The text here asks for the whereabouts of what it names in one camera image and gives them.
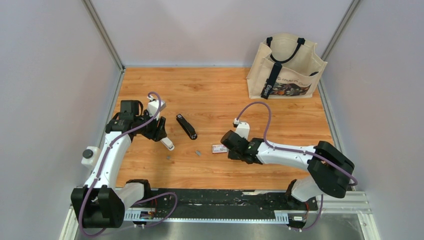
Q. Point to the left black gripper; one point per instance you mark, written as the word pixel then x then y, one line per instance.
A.
pixel 157 133

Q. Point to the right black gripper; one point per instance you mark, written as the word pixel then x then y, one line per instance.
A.
pixel 231 155

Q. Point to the white stapler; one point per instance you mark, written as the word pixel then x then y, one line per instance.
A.
pixel 168 143

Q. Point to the red white staple box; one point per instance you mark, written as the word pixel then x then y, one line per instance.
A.
pixel 219 148

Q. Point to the black stapler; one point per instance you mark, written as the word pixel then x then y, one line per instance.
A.
pixel 187 127

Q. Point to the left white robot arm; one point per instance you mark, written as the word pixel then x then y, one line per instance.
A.
pixel 98 204

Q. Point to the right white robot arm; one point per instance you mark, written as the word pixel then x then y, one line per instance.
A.
pixel 330 171

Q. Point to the beige canvas tote bag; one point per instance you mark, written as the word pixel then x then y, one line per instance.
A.
pixel 286 66

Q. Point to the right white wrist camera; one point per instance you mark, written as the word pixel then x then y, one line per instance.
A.
pixel 242 128

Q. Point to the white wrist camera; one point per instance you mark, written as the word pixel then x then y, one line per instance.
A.
pixel 242 128
pixel 155 106

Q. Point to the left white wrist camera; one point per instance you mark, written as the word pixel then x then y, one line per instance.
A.
pixel 155 106

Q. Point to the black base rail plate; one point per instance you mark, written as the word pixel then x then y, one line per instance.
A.
pixel 223 204

